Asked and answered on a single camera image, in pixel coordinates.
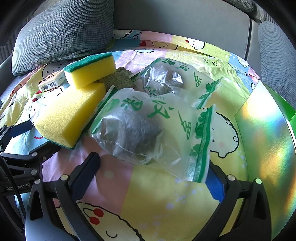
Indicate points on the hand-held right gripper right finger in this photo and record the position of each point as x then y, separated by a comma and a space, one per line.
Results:
215, 188

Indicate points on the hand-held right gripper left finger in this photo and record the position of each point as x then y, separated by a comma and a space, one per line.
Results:
86, 168

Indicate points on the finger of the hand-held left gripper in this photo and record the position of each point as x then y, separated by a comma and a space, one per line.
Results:
41, 151
20, 129

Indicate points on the large yellow sponge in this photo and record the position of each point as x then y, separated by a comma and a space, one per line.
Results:
64, 115

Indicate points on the small white card box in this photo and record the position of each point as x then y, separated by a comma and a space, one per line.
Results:
52, 81

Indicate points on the green shiny box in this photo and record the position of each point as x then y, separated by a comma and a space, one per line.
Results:
261, 150

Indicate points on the green printed steel wool bag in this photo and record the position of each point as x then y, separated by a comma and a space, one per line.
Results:
166, 78
138, 129

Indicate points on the small yellow green sponge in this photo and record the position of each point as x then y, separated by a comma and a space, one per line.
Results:
92, 71

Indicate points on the green cloth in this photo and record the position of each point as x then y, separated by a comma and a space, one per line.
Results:
118, 78

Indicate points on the printed cartoon blanket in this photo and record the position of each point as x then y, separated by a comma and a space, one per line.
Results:
150, 199

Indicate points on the grey pillow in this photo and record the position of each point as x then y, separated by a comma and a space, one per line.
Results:
62, 32

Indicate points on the grey sofa cushion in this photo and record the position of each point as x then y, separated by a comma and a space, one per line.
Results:
277, 58

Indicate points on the grey sofa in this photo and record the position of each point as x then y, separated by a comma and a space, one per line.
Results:
185, 18

